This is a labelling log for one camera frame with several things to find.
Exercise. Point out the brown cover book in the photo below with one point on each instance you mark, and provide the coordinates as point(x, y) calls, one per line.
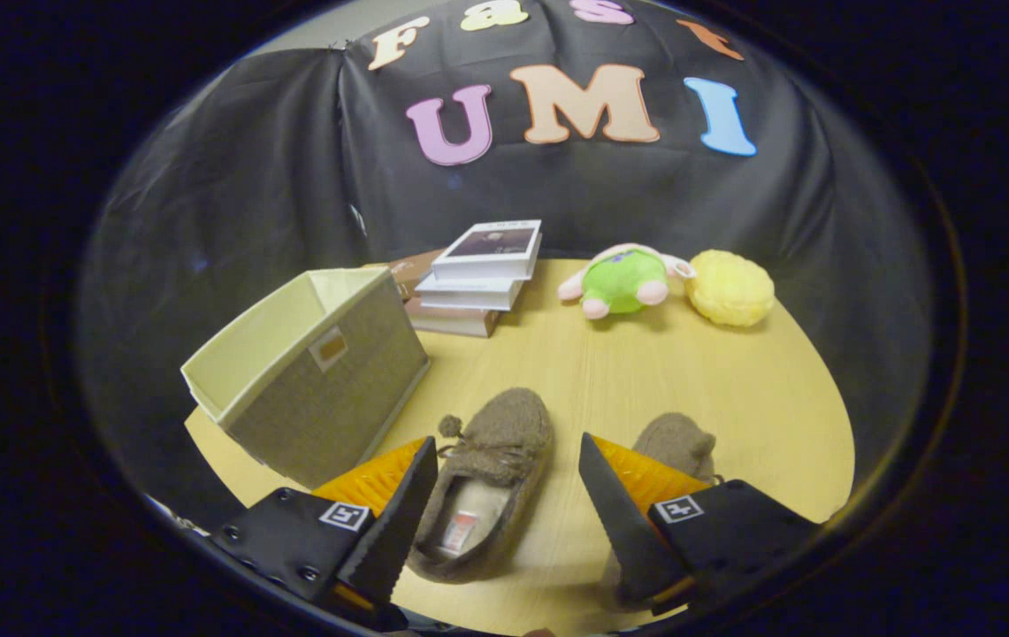
point(411, 270)

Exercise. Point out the grey fabric storage box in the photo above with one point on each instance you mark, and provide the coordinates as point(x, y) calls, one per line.
point(327, 407)

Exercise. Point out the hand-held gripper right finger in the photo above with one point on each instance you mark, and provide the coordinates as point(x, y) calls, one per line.
point(619, 531)

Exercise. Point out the black backdrop cloth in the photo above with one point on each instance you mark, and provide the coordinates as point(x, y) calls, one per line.
point(645, 195)

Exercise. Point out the brown fuzzy slipper shoe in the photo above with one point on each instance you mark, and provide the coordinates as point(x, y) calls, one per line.
point(495, 433)
point(676, 442)

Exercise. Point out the green and pink plush toy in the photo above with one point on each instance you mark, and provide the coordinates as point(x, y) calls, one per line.
point(623, 283)

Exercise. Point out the yellow fluffy plush ball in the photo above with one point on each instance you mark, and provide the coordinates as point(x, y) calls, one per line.
point(729, 287)

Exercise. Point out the pinkish brown book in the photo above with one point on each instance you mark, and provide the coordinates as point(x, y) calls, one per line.
point(451, 321)

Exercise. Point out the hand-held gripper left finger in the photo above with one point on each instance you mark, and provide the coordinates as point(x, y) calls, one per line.
point(393, 531)

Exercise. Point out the plain white book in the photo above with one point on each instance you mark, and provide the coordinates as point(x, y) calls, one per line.
point(469, 294)

